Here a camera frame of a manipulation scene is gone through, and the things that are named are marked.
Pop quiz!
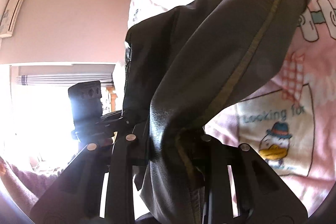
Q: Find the pink patterned bed quilt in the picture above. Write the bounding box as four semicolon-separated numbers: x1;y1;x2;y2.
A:
128;0;335;216

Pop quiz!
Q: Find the purple sleeved left forearm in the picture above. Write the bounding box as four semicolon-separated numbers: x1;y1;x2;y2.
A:
1;158;64;215

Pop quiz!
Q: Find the white window blind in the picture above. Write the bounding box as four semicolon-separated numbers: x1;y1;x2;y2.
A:
10;64;115;86

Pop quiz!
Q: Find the black leather jacket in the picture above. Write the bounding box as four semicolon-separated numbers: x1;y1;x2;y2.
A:
123;0;310;223

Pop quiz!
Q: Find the white wall air conditioner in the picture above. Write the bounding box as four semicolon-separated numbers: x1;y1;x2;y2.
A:
1;0;24;39

